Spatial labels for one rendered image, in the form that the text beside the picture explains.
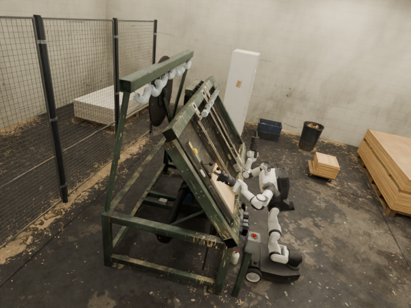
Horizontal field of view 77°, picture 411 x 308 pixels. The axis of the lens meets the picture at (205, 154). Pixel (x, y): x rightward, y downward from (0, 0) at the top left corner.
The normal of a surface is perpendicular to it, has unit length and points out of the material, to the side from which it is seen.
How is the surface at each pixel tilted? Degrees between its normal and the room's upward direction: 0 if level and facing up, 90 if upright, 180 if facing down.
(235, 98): 90
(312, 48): 90
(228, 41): 90
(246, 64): 90
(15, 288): 0
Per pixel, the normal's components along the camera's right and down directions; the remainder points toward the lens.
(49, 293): 0.14, -0.86
